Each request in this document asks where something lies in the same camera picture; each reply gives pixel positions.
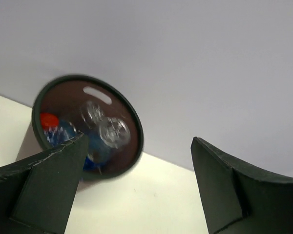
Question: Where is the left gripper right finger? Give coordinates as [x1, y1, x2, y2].
[191, 137, 293, 234]

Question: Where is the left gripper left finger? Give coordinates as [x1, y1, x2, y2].
[0, 135, 88, 234]

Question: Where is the clear bottle blue cap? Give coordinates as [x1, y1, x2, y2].
[44, 119, 77, 147]

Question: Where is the crushed blue label bottle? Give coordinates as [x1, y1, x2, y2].
[80, 100, 105, 129]

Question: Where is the blue label bottle white cap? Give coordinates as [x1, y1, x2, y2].
[83, 117, 131, 171]

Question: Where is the bottle with red cap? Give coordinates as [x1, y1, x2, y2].
[40, 113, 59, 129]

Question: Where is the brown cylindrical waste bin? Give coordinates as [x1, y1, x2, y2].
[19, 74, 145, 181]

